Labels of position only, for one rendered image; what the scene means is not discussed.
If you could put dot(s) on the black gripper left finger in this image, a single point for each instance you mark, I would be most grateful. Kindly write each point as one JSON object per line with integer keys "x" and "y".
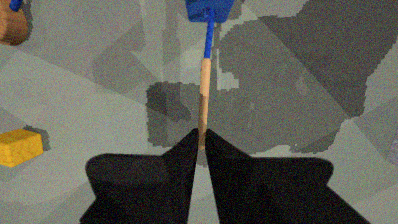
{"x": 171, "y": 174}

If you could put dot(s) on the blue block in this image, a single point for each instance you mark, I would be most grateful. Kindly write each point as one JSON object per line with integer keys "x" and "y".
{"x": 198, "y": 10}

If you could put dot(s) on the blue string with tan wooden stick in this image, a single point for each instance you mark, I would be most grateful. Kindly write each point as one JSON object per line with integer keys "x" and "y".
{"x": 205, "y": 74}

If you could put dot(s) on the small yellow block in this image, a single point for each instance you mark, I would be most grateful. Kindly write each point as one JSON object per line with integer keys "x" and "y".
{"x": 18, "y": 146}

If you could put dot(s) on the orange round disc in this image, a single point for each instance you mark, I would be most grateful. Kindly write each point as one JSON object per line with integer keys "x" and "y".
{"x": 13, "y": 25}

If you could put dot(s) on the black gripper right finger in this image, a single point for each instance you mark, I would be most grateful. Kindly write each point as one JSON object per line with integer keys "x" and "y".
{"x": 235, "y": 175}

